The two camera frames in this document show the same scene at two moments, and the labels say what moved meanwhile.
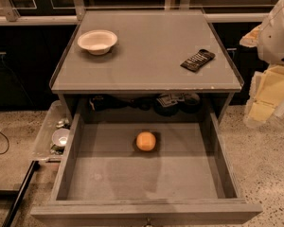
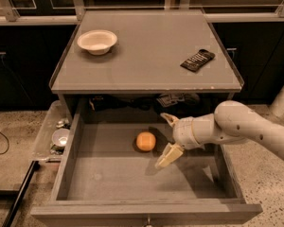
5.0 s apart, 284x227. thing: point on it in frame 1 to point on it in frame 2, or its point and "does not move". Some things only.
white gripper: x=276 y=40 to x=183 y=132
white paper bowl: x=97 y=42 does not move
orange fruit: x=146 y=141 does not move
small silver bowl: x=61 y=136 does not move
